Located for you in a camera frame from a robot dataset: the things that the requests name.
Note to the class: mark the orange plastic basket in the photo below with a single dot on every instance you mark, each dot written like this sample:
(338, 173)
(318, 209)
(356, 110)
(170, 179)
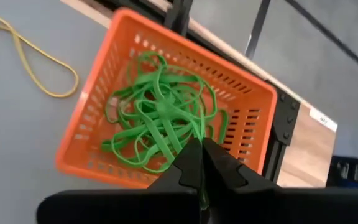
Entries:
(120, 31)

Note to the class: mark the yellow rubber band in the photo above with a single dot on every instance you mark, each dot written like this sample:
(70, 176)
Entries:
(57, 95)

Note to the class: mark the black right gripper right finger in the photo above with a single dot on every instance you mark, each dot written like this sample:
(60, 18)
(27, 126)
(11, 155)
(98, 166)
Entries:
(259, 205)

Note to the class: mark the white label sticker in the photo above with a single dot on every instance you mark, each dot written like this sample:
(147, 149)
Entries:
(323, 119)

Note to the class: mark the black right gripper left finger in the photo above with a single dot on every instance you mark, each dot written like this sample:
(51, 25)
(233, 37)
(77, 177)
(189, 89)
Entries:
(135, 205)

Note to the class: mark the black floor tape line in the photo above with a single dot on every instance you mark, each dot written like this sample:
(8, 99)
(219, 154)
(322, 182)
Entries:
(256, 31)
(337, 37)

